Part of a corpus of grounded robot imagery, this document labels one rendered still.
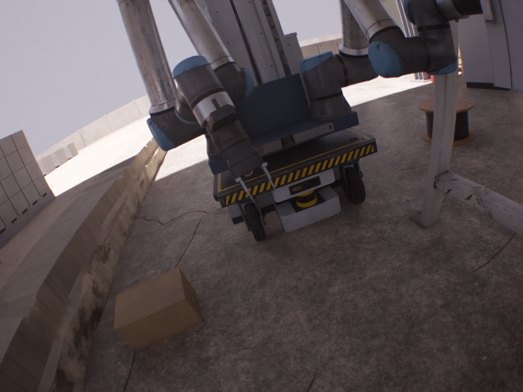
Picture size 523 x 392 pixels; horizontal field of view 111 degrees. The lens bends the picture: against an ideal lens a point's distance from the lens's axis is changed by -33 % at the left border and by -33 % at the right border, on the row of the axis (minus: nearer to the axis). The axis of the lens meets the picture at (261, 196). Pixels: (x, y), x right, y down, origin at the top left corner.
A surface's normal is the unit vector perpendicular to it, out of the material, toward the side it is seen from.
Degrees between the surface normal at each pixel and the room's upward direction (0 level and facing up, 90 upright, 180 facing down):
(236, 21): 90
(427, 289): 0
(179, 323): 90
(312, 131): 90
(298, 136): 90
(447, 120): 99
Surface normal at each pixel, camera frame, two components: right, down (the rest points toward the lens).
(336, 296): -0.31, -0.85
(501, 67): -0.92, 0.37
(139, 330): 0.36, 0.32
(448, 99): 0.27, 0.51
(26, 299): -0.04, -0.36
